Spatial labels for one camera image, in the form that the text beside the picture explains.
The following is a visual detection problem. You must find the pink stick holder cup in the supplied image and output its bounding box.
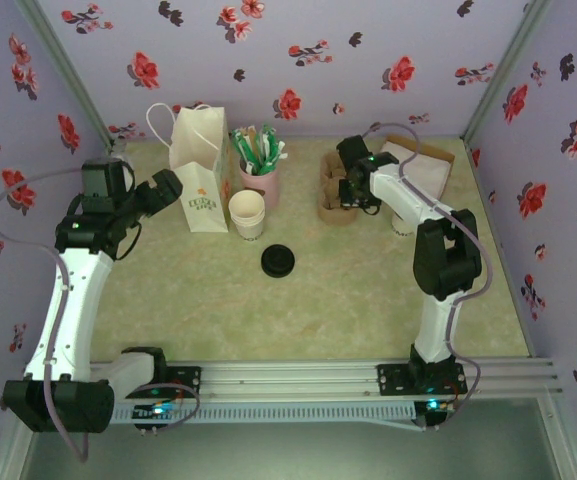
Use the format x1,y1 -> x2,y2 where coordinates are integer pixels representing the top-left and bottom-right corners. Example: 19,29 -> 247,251
239,160 -> 282,207

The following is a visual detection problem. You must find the aluminium side rail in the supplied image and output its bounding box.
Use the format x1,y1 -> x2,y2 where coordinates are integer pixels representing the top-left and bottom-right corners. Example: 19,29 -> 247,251
42,139 -> 128,364

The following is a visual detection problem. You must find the white paper coffee cup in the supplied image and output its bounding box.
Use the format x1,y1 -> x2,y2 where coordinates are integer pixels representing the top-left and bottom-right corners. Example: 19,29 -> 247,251
227,190 -> 266,225
230,214 -> 267,234
235,223 -> 266,243
390,209 -> 418,240

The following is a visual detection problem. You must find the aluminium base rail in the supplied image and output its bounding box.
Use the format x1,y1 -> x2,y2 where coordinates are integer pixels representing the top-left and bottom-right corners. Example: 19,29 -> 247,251
16,357 -> 565,401

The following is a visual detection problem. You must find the white slotted cable duct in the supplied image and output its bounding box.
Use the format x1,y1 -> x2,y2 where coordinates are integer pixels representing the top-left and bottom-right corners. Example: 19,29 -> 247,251
34,402 -> 418,426

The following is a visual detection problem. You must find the brown cardboard napkin tray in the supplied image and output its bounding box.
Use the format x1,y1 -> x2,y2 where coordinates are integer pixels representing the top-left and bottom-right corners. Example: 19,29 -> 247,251
380,133 -> 456,201

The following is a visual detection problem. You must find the black plastic cup lid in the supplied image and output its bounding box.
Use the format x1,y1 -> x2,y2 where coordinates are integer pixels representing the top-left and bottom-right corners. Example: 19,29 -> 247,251
261,243 -> 297,279

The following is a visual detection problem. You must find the white paper napkin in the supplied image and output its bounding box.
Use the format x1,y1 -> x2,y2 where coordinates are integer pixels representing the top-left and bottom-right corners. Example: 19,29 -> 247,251
380,141 -> 450,201

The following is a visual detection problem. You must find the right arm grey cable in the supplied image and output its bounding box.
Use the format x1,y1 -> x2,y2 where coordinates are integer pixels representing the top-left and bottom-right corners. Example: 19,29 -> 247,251
361,121 -> 493,432

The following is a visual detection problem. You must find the aluminium frame post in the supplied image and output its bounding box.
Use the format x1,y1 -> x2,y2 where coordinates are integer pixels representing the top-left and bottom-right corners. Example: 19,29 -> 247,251
461,0 -> 555,144
15,0 -> 122,151
537,394 -> 577,480
0,399 -> 39,480

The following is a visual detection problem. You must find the white printed paper bag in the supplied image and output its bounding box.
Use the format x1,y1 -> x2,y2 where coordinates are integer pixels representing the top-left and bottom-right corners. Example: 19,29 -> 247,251
146,102 -> 238,234

